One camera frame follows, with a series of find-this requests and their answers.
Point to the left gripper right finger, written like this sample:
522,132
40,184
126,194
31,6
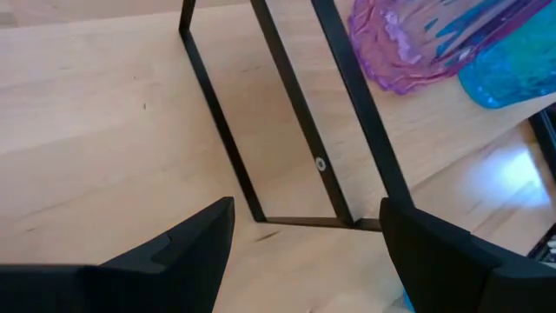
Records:
456,278

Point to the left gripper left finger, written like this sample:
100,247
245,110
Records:
152,282

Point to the blue narrow-neck glass vase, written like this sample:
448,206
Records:
517,74

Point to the pink lobed flared-rim vase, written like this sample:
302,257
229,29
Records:
391,52

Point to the wooden shelf black metal legs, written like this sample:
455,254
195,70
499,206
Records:
371,130

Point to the blue embossed glass vase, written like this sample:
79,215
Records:
407,304

